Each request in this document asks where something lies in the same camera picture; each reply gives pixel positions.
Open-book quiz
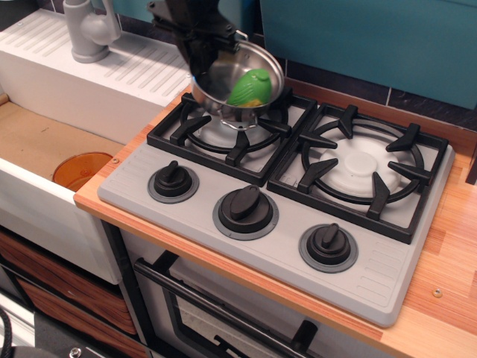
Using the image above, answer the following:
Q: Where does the orange sink drain plug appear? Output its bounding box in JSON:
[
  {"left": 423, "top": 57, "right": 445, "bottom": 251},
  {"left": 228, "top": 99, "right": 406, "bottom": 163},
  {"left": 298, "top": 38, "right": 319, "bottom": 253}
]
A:
[{"left": 52, "top": 152, "right": 113, "bottom": 192}]

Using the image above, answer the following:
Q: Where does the black left burner grate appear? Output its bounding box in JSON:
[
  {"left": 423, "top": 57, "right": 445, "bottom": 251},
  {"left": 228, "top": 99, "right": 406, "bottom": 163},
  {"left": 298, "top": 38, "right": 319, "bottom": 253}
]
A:
[{"left": 147, "top": 87, "right": 318, "bottom": 186}]

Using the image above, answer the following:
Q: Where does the white toy sink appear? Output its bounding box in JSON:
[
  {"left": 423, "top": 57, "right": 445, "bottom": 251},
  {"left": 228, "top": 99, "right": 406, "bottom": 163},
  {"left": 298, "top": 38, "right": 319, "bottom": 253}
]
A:
[{"left": 1, "top": 10, "right": 191, "bottom": 284}]

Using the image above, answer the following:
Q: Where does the black braided cable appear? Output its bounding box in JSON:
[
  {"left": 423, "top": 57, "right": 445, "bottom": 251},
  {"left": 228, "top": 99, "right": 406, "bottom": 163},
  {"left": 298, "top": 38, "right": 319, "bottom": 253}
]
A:
[{"left": 0, "top": 309, "right": 11, "bottom": 358}]

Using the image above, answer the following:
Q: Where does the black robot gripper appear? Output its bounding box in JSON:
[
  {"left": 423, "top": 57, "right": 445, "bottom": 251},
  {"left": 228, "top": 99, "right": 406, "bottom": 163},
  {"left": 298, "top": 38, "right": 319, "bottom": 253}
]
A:
[{"left": 146, "top": 0, "right": 238, "bottom": 76}]

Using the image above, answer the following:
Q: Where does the wood grain drawer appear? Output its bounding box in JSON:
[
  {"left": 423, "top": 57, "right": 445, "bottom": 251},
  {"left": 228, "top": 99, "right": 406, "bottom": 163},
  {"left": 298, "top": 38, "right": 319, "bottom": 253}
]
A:
[{"left": 1, "top": 231, "right": 147, "bottom": 357}]

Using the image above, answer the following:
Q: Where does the green yellow toy corncob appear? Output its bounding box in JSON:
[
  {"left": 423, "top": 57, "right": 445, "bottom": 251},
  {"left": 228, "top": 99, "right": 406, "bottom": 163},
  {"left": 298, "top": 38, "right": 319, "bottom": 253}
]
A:
[{"left": 227, "top": 69, "right": 272, "bottom": 107}]

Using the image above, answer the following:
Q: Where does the black burner grate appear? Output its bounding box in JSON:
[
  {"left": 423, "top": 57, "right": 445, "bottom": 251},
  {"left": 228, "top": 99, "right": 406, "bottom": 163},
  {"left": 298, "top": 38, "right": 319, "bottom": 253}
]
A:
[
  {"left": 268, "top": 104, "right": 453, "bottom": 244},
  {"left": 147, "top": 87, "right": 318, "bottom": 186}
]

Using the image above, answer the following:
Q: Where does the black right stove knob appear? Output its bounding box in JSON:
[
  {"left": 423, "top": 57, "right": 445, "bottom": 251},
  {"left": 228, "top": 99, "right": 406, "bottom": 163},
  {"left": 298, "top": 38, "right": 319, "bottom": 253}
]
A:
[{"left": 299, "top": 223, "right": 358, "bottom": 274}]

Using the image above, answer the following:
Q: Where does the stainless steel pot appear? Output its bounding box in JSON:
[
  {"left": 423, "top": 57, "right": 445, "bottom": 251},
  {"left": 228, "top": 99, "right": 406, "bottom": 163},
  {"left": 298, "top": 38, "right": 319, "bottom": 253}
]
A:
[{"left": 192, "top": 40, "right": 285, "bottom": 131}]

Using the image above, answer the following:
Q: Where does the black right burner grate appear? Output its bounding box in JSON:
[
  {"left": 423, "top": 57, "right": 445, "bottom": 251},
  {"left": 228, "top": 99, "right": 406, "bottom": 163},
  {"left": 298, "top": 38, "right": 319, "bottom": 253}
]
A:
[{"left": 268, "top": 104, "right": 453, "bottom": 244}]

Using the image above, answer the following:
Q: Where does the black left stove knob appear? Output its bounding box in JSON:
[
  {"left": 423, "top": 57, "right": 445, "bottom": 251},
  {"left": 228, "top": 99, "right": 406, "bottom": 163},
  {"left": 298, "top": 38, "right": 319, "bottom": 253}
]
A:
[{"left": 148, "top": 160, "right": 200, "bottom": 204}]

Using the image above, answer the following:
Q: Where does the grey toy faucet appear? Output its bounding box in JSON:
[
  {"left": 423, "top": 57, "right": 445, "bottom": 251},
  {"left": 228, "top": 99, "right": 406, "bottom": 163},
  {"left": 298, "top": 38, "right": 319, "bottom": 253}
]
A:
[{"left": 63, "top": 0, "right": 121, "bottom": 63}]

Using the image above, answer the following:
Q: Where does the black middle stove knob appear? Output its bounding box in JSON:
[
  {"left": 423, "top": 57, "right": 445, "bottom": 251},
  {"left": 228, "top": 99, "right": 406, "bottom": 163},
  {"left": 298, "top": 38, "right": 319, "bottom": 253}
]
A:
[{"left": 212, "top": 185, "right": 279, "bottom": 241}]

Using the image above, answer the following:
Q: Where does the grey toy stove top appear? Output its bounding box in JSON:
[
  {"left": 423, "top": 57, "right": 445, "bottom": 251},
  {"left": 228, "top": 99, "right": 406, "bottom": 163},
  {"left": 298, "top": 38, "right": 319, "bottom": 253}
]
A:
[{"left": 98, "top": 89, "right": 455, "bottom": 327}]

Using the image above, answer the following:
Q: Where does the toy oven door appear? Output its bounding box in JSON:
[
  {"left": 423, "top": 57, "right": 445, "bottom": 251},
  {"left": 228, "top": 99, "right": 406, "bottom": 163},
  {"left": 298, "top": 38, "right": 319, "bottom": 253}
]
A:
[{"left": 121, "top": 230, "right": 387, "bottom": 357}]

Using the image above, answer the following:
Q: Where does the black stove knob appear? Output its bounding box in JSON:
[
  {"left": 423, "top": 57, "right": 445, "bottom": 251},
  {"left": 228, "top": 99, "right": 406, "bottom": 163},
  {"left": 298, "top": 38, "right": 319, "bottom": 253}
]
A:
[
  {"left": 299, "top": 223, "right": 358, "bottom": 274},
  {"left": 148, "top": 160, "right": 200, "bottom": 204},
  {"left": 212, "top": 185, "right": 279, "bottom": 241}
]

